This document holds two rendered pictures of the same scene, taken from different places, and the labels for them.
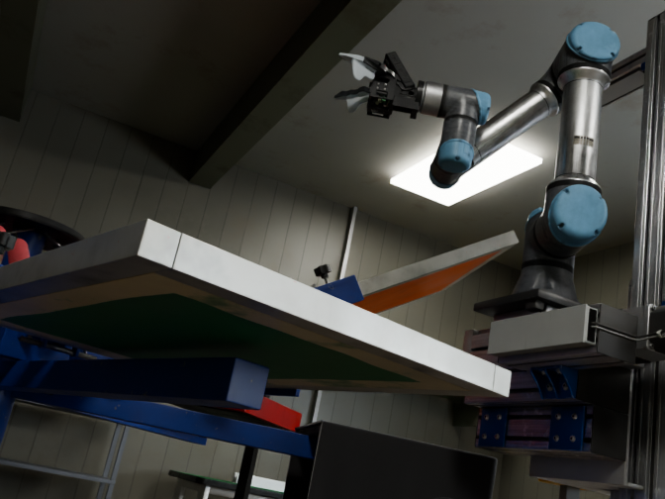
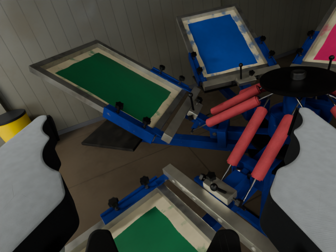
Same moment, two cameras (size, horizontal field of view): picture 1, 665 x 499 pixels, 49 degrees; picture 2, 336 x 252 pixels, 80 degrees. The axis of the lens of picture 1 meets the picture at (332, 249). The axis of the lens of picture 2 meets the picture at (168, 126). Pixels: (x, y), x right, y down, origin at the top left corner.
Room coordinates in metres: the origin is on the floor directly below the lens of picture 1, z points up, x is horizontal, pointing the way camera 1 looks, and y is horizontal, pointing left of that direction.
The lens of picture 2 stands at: (1.46, -0.04, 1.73)
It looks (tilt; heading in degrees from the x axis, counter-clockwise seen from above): 32 degrees down; 97
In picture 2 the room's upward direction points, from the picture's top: 13 degrees counter-clockwise
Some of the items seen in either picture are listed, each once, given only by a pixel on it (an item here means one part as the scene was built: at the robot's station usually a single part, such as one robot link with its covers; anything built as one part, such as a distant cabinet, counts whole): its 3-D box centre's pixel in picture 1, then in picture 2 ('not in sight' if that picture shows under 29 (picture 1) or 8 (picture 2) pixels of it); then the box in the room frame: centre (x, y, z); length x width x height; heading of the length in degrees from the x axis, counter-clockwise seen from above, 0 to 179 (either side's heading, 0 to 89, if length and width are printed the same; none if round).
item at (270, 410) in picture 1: (229, 405); not in sight; (3.28, 0.31, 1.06); 0.61 x 0.46 x 0.12; 158
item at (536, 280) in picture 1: (545, 288); not in sight; (1.56, -0.49, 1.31); 0.15 x 0.15 x 0.10
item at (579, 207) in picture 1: (578, 135); not in sight; (1.43, -0.49, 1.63); 0.15 x 0.12 x 0.55; 179
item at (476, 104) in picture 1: (463, 106); not in sight; (1.44, -0.23, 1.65); 0.11 x 0.08 x 0.09; 89
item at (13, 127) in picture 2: not in sight; (21, 136); (-1.11, 2.49, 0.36); 0.47 x 0.45 x 0.72; 23
